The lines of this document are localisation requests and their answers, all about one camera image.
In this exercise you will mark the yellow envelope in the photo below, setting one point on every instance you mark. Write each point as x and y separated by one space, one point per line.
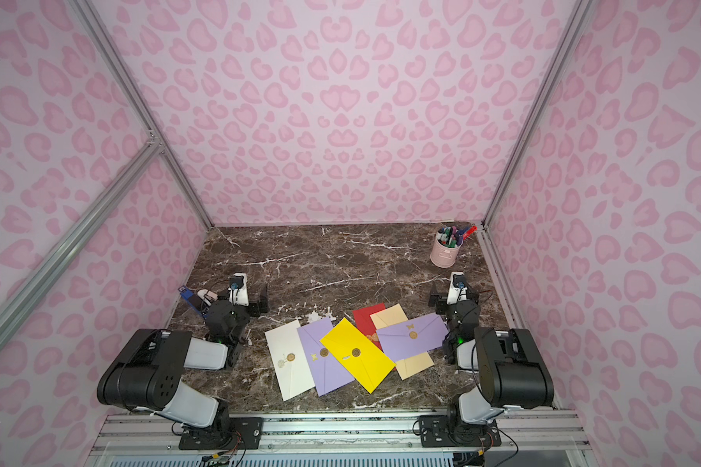
358 355

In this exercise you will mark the aluminium front rail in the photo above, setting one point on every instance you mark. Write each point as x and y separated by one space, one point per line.
377 438

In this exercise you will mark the pink pen cup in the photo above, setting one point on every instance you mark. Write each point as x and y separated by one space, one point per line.
445 256

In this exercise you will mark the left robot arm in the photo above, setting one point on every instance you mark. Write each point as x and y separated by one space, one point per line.
147 373

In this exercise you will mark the beige envelope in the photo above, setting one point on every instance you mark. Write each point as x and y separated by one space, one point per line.
408 367

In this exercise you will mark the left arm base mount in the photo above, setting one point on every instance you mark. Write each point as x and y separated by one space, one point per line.
236 433

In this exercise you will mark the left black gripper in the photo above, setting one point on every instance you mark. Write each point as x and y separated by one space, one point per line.
257 302

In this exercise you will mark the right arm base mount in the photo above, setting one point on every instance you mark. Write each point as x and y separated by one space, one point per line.
448 432

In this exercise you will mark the purple envelope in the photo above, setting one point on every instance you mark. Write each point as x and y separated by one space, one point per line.
413 337
327 372

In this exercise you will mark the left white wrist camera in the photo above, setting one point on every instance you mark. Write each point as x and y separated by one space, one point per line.
238 294

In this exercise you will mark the white envelope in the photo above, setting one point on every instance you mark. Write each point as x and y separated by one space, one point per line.
289 360

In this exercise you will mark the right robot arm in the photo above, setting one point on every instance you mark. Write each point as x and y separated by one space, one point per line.
511 373

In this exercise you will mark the blue stapler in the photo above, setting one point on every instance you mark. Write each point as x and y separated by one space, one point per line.
200 301

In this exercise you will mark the red envelope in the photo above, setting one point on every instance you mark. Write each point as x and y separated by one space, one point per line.
364 323

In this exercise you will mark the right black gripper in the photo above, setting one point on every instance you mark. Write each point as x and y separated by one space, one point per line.
439 299

